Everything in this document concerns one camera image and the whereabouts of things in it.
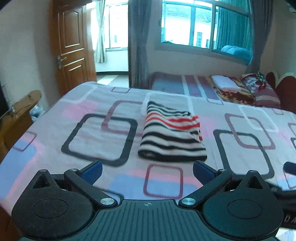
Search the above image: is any striped white black red sweater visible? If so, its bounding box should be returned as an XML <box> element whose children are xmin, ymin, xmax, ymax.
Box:
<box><xmin>138</xmin><ymin>101</ymin><xmax>207</xmax><ymax>162</ymax></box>

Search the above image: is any patterned white pink bedsheet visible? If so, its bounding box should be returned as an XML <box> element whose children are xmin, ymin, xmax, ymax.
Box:
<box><xmin>1</xmin><ymin>83</ymin><xmax>295</xmax><ymax>212</ymax></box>

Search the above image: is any dark red headboard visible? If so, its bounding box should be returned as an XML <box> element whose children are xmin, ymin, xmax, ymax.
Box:
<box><xmin>266</xmin><ymin>71</ymin><xmax>296</xmax><ymax>113</ymax></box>

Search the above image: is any folded red patterned blanket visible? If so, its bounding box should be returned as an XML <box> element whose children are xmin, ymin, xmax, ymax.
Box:
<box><xmin>210</xmin><ymin>75</ymin><xmax>255</xmax><ymax>105</ymax></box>

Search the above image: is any wooden chair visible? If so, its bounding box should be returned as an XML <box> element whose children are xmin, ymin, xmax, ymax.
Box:
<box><xmin>1</xmin><ymin>90</ymin><xmax>42</xmax><ymax>162</ymax></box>

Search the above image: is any teal cushion on sill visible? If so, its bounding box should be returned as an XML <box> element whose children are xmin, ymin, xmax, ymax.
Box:
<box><xmin>221</xmin><ymin>45</ymin><xmax>252</xmax><ymax>63</ymax></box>

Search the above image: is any white sheer curtain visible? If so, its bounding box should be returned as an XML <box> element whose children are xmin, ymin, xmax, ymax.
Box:
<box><xmin>95</xmin><ymin>0</ymin><xmax>106</xmax><ymax>64</ymax></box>

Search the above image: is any brown wooden door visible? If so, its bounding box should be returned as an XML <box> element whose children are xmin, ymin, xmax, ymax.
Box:
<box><xmin>50</xmin><ymin>1</ymin><xmax>96</xmax><ymax>96</ymax></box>

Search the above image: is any grey curtain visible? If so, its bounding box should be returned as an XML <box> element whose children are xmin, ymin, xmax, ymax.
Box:
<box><xmin>128</xmin><ymin>1</ymin><xmax>152</xmax><ymax>89</ymax></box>

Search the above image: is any window with frame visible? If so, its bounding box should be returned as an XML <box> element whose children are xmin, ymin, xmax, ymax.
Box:
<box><xmin>158</xmin><ymin>0</ymin><xmax>253</xmax><ymax>64</ymax></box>

